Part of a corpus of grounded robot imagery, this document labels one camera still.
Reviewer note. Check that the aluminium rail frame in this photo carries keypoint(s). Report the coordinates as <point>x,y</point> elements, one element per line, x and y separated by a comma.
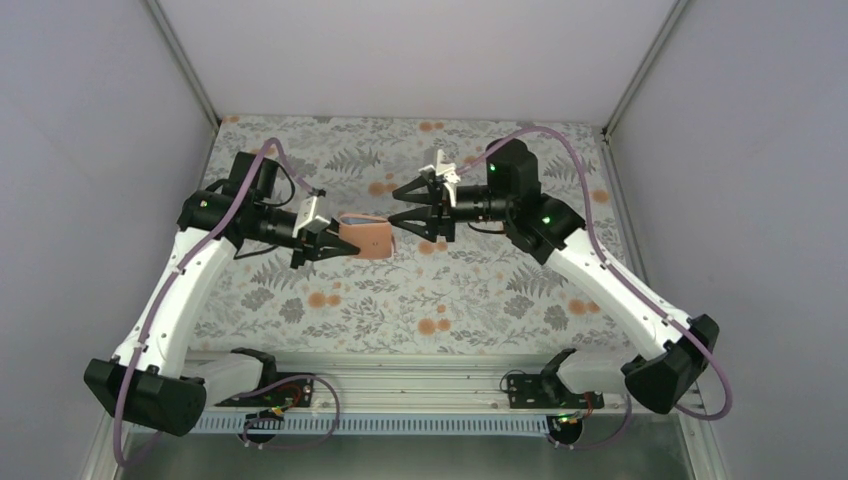
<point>351,383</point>

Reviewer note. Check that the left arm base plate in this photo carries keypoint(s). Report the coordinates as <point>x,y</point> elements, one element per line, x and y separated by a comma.
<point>287,390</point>

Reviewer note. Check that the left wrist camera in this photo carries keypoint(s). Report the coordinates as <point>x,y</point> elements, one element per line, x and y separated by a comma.
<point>312,216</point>

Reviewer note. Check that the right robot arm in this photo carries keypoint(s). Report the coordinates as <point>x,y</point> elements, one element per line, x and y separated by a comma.
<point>673,348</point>

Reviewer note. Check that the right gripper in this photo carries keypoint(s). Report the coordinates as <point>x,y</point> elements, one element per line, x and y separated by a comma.
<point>435,216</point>

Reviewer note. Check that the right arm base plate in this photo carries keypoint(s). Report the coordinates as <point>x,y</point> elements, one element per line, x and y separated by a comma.
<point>532,392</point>

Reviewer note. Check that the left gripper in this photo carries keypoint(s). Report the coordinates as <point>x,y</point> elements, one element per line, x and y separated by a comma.
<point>304,242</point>

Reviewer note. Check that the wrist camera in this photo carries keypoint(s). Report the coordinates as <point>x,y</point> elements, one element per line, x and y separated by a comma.
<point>312,216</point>
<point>444,173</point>

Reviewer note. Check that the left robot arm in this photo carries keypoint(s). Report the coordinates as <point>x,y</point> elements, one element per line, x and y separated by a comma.
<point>213,225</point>

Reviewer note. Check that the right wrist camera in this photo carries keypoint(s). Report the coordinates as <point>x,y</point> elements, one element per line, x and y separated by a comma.
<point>444,173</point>

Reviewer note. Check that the floral table mat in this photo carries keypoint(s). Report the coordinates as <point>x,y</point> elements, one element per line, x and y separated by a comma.
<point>475,295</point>

